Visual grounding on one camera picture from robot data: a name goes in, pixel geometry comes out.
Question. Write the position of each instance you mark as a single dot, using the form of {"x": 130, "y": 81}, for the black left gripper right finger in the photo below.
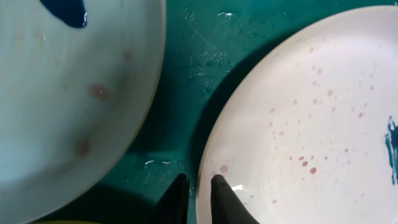
{"x": 226, "y": 208}

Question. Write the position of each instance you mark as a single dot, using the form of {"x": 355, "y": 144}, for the white plate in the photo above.
{"x": 310, "y": 134}

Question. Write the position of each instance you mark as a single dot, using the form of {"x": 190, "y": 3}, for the yellow plate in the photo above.
{"x": 64, "y": 222}

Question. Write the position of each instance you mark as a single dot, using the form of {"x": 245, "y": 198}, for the teal plastic tray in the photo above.
{"x": 211, "y": 47}

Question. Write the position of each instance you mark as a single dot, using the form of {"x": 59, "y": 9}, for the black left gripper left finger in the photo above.
{"x": 172, "y": 208}

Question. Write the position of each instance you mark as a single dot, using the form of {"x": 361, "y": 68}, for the light blue plate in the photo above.
{"x": 77, "y": 82}

